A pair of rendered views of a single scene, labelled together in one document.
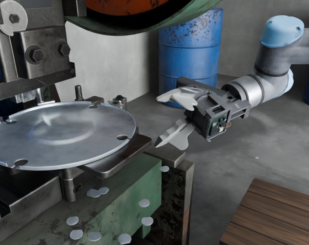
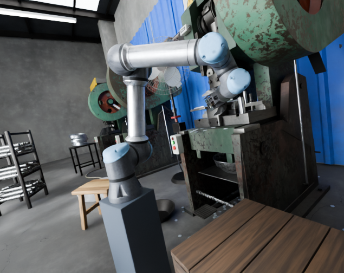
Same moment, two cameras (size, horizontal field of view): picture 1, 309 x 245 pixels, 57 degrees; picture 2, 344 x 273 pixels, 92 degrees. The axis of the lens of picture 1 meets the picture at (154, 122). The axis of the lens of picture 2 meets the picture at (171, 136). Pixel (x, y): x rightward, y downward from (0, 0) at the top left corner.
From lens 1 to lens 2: 120 cm
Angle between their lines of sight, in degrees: 109
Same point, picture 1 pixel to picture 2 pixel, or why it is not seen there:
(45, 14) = not seen: hidden behind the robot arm
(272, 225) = (264, 227)
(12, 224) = (200, 124)
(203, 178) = not seen: outside the picture
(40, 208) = (206, 124)
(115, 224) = (210, 139)
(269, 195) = (328, 244)
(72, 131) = not seen: hidden behind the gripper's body
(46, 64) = (213, 84)
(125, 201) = (213, 132)
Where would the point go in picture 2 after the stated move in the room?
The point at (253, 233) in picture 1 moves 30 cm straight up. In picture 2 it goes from (252, 213) to (241, 135)
